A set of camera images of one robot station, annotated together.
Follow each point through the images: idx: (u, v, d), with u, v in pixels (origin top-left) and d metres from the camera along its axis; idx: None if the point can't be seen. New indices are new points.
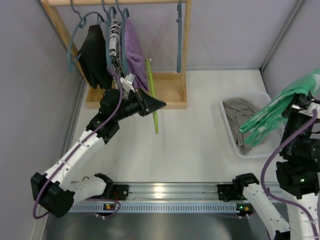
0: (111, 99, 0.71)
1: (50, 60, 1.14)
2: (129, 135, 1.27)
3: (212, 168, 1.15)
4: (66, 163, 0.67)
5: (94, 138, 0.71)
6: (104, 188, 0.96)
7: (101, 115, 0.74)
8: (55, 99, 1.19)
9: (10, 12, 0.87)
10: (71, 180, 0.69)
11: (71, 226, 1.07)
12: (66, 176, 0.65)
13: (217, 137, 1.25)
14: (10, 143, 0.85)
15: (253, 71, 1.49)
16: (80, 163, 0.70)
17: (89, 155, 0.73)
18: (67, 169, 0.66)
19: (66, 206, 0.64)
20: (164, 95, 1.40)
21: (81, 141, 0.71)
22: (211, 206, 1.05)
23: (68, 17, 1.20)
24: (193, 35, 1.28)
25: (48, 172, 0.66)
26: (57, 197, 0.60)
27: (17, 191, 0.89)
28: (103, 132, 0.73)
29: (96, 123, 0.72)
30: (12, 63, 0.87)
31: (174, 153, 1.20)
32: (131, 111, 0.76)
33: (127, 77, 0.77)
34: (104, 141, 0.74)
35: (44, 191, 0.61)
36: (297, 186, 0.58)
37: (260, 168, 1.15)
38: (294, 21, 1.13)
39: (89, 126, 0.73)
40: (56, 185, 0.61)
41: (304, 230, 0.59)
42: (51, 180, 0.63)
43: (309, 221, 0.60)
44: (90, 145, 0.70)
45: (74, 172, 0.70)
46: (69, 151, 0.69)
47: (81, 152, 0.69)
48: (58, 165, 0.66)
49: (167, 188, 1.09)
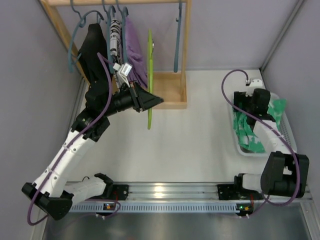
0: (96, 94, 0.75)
1: (51, 60, 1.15)
2: (128, 136, 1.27)
3: (213, 167, 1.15)
4: (53, 172, 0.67)
5: (80, 140, 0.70)
6: (103, 188, 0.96)
7: (88, 113, 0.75)
8: (55, 99, 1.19)
9: (10, 12, 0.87)
10: (64, 186, 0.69)
11: (71, 227, 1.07)
12: (55, 185, 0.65)
13: (219, 137, 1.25)
14: (10, 144, 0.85)
15: (253, 71, 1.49)
16: (69, 169, 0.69)
17: (77, 159, 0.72)
18: (55, 177, 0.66)
19: (65, 208, 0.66)
20: (164, 95, 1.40)
21: (67, 145, 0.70)
22: (211, 206, 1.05)
23: (68, 17, 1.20)
24: (193, 35, 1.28)
25: (38, 181, 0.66)
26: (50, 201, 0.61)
27: (17, 191, 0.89)
28: (90, 132, 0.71)
29: (83, 121, 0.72)
30: (13, 63, 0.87)
31: (174, 152, 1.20)
32: (123, 105, 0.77)
33: (122, 67, 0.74)
34: (92, 140, 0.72)
35: (37, 200, 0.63)
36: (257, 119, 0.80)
37: (260, 168, 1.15)
38: (294, 21, 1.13)
39: (75, 126, 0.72)
40: (46, 197, 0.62)
41: (269, 135, 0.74)
42: (41, 191, 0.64)
43: (270, 127, 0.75)
44: (77, 149, 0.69)
45: (65, 179, 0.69)
46: (55, 159, 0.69)
47: (67, 157, 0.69)
48: (46, 175, 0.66)
49: (167, 188, 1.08)
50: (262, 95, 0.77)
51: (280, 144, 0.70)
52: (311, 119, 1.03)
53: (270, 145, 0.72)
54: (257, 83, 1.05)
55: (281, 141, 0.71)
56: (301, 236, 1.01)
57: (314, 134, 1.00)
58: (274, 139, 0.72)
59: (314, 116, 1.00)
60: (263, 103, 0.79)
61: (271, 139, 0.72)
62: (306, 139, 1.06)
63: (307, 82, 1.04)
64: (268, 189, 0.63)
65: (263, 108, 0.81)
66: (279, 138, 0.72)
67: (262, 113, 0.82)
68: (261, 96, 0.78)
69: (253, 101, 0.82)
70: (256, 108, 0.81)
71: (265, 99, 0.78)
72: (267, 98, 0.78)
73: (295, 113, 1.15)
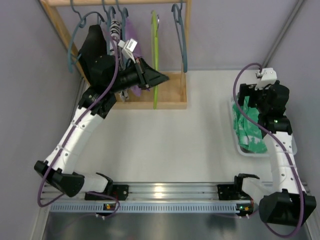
0: (104, 67, 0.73)
1: (51, 59, 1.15)
2: (129, 136, 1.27)
3: (212, 167, 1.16)
4: (64, 148, 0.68)
5: (88, 116, 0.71)
6: (105, 185, 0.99)
7: (95, 89, 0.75)
8: (55, 98, 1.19)
9: (10, 12, 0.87)
10: (75, 161, 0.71)
11: (71, 226, 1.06)
12: (67, 161, 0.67)
13: (221, 136, 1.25)
14: (10, 144, 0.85)
15: (253, 71, 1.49)
16: (79, 145, 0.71)
17: (87, 135, 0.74)
18: (66, 154, 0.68)
19: (77, 185, 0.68)
20: (164, 95, 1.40)
21: (75, 122, 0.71)
22: (216, 206, 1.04)
23: (68, 17, 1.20)
24: (193, 35, 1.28)
25: (49, 159, 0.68)
26: (62, 181, 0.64)
27: (17, 190, 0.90)
28: (98, 108, 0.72)
29: (89, 97, 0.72)
30: (13, 63, 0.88)
31: (174, 152, 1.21)
32: (129, 82, 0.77)
33: (128, 43, 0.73)
34: (100, 116, 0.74)
35: (49, 177, 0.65)
36: (271, 124, 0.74)
37: (260, 169, 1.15)
38: (295, 21, 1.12)
39: (82, 103, 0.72)
40: (59, 173, 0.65)
41: (279, 160, 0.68)
42: (53, 167, 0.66)
43: (283, 151, 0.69)
44: (86, 125, 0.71)
45: (76, 154, 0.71)
46: (65, 136, 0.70)
47: (77, 133, 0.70)
48: (57, 151, 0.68)
49: (167, 189, 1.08)
50: (280, 95, 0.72)
51: (289, 176, 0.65)
52: (311, 119, 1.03)
53: (278, 173, 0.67)
54: (270, 75, 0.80)
55: (291, 173, 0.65)
56: (301, 236, 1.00)
57: (315, 135, 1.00)
58: (284, 168, 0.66)
59: (315, 116, 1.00)
60: (280, 104, 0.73)
61: (281, 167, 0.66)
62: (307, 139, 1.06)
63: (307, 82, 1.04)
64: (267, 218, 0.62)
65: (279, 110, 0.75)
66: (290, 168, 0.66)
67: (277, 116, 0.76)
68: (277, 95, 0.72)
69: (268, 101, 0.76)
70: (271, 109, 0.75)
71: (283, 100, 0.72)
72: (285, 98, 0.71)
73: (295, 113, 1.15)
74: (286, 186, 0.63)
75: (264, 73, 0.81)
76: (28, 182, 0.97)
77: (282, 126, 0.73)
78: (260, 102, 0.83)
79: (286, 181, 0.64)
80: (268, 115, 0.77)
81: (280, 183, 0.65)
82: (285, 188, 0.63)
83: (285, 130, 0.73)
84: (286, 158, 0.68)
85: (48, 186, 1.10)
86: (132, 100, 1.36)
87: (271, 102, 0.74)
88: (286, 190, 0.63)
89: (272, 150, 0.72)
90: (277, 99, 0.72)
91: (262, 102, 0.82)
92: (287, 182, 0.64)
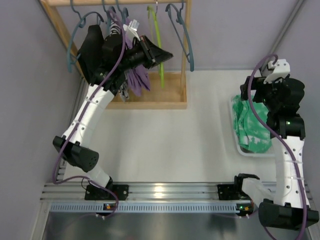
0: (114, 44, 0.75)
1: (50, 59, 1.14)
2: (129, 135, 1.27)
3: (212, 167, 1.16)
4: (80, 122, 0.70)
5: (101, 93, 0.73)
6: (107, 181, 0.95)
7: (106, 67, 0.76)
8: (55, 98, 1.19)
9: (10, 11, 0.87)
10: (90, 136, 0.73)
11: (71, 226, 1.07)
12: (83, 135, 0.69)
13: (220, 137, 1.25)
14: (10, 144, 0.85)
15: (253, 71, 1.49)
16: (94, 120, 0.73)
17: (100, 111, 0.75)
18: (83, 128, 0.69)
19: (93, 160, 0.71)
20: (164, 95, 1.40)
21: (89, 98, 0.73)
22: (215, 206, 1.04)
23: (68, 17, 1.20)
24: (193, 35, 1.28)
25: (66, 133, 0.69)
26: (81, 154, 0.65)
27: (17, 190, 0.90)
28: (110, 84, 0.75)
29: (100, 75, 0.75)
30: (13, 63, 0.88)
31: (174, 152, 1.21)
32: (136, 61, 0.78)
33: (131, 24, 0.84)
34: (112, 92, 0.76)
35: (67, 150, 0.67)
36: (282, 127, 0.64)
37: (259, 168, 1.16)
38: (294, 21, 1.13)
39: (94, 81, 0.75)
40: (77, 145, 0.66)
41: (286, 170, 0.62)
42: (71, 140, 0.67)
43: (292, 161, 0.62)
44: (99, 101, 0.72)
45: (91, 129, 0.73)
46: (80, 111, 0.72)
47: (92, 109, 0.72)
48: (74, 126, 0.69)
49: (167, 188, 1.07)
50: (295, 92, 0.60)
51: (294, 189, 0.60)
52: (311, 118, 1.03)
53: (282, 184, 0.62)
54: (283, 68, 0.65)
55: (297, 185, 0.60)
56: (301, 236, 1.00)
57: (315, 134, 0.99)
58: (290, 179, 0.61)
59: (315, 115, 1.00)
60: (293, 102, 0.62)
61: (287, 179, 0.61)
62: (307, 139, 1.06)
63: (307, 82, 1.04)
64: (267, 223, 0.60)
65: (292, 109, 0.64)
66: (297, 180, 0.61)
67: (289, 116, 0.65)
68: (292, 94, 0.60)
69: (280, 98, 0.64)
70: (283, 108, 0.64)
71: (297, 97, 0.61)
72: (300, 97, 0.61)
73: None
74: (289, 200, 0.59)
75: (275, 64, 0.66)
76: (28, 182, 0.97)
77: (294, 129, 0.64)
78: (268, 98, 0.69)
79: (290, 194, 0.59)
80: (278, 115, 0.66)
81: (283, 195, 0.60)
82: (288, 202, 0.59)
83: (297, 133, 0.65)
84: (294, 169, 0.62)
85: (47, 186, 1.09)
86: (132, 100, 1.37)
87: (285, 101, 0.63)
88: (289, 204, 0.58)
89: (279, 157, 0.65)
90: (293, 98, 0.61)
91: (271, 98, 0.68)
92: (292, 196, 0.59)
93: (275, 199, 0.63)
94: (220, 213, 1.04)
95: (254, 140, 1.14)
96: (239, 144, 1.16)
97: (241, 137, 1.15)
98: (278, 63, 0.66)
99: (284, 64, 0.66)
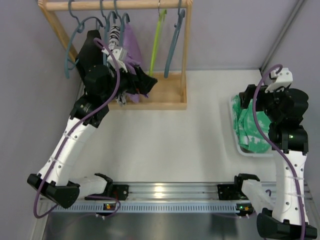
0: (97, 76, 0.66)
1: (49, 60, 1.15)
2: (128, 137, 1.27)
3: (212, 169, 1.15)
4: (57, 160, 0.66)
5: (81, 127, 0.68)
6: (104, 186, 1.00)
7: (88, 99, 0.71)
8: (55, 99, 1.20)
9: (9, 13, 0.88)
10: (69, 172, 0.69)
11: (71, 226, 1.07)
12: (60, 174, 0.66)
13: (222, 138, 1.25)
14: (9, 145, 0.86)
15: (253, 72, 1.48)
16: (73, 155, 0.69)
17: (81, 144, 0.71)
18: (59, 166, 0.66)
19: (72, 197, 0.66)
20: (165, 95, 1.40)
21: (67, 133, 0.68)
22: (215, 206, 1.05)
23: (68, 18, 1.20)
24: (192, 35, 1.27)
25: (42, 172, 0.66)
26: (56, 195, 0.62)
27: (16, 190, 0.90)
28: (90, 117, 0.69)
29: (81, 107, 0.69)
30: (12, 65, 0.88)
31: (172, 155, 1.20)
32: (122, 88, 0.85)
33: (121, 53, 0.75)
34: (93, 125, 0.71)
35: (44, 189, 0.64)
36: (284, 140, 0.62)
37: (259, 168, 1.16)
38: (295, 21, 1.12)
39: (74, 113, 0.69)
40: (52, 185, 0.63)
41: (287, 187, 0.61)
42: (47, 180, 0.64)
43: (293, 177, 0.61)
44: (78, 136, 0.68)
45: (70, 165, 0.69)
46: (58, 147, 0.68)
47: (70, 145, 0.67)
48: (50, 164, 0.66)
49: (167, 188, 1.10)
50: (297, 103, 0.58)
51: (294, 206, 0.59)
52: (312, 118, 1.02)
53: (282, 200, 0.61)
54: (286, 77, 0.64)
55: (296, 203, 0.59)
56: None
57: (316, 134, 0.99)
58: (290, 196, 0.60)
59: (316, 115, 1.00)
60: (296, 113, 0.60)
61: (287, 195, 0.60)
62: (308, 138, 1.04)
63: (308, 81, 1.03)
64: (264, 234, 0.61)
65: (294, 121, 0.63)
66: (296, 197, 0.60)
67: (292, 129, 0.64)
68: (294, 105, 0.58)
69: (282, 109, 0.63)
70: (286, 119, 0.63)
71: (301, 108, 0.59)
72: (303, 109, 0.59)
73: None
74: (288, 217, 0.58)
75: (278, 74, 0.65)
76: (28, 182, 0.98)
77: (296, 143, 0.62)
78: (270, 108, 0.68)
79: (290, 211, 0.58)
80: (279, 127, 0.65)
81: (282, 211, 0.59)
82: (286, 219, 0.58)
83: (300, 147, 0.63)
84: (295, 185, 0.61)
85: None
86: None
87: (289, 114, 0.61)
88: (287, 221, 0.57)
89: (280, 173, 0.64)
90: (298, 110, 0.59)
91: (273, 108, 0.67)
92: (291, 213, 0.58)
93: (274, 209, 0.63)
94: (221, 213, 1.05)
95: (253, 139, 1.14)
96: (239, 144, 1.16)
97: (241, 137, 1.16)
98: (281, 73, 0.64)
99: (286, 74, 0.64)
